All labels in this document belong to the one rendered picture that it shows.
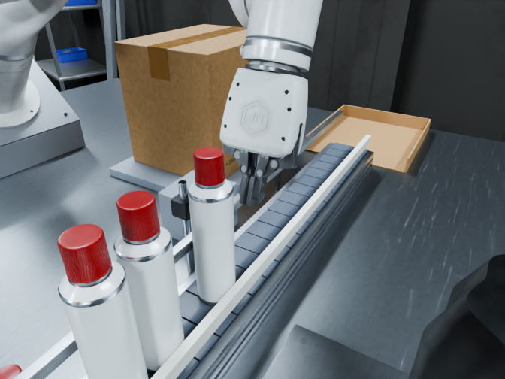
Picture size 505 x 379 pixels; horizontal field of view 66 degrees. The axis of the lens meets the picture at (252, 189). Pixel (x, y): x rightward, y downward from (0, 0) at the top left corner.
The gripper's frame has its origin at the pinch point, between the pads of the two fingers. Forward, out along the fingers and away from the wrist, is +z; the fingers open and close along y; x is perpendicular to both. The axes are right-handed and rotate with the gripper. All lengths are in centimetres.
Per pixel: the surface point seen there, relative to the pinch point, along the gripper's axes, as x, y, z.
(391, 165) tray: 54, 9, -3
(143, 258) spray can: -20.9, 1.4, 3.7
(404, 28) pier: 211, -26, -70
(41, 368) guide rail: -26.4, -3.5, 14.1
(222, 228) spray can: -8.5, 1.5, 3.4
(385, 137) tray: 70, 3, -9
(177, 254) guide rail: -9.6, -3.4, 8.0
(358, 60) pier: 222, -53, -51
